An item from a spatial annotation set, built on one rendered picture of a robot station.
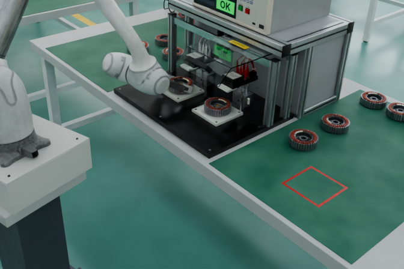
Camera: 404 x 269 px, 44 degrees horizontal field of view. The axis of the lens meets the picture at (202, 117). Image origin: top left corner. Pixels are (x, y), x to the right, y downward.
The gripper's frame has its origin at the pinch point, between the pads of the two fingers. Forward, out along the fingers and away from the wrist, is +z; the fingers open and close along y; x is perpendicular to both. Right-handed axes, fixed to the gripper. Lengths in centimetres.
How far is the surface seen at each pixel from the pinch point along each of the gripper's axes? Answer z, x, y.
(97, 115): 36, -50, -90
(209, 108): -5.1, -1.7, 25.0
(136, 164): 50, -64, -55
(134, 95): -14.1, -12.0, -9.2
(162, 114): -14.6, -12.3, 11.5
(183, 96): -2.2, -3.8, 6.5
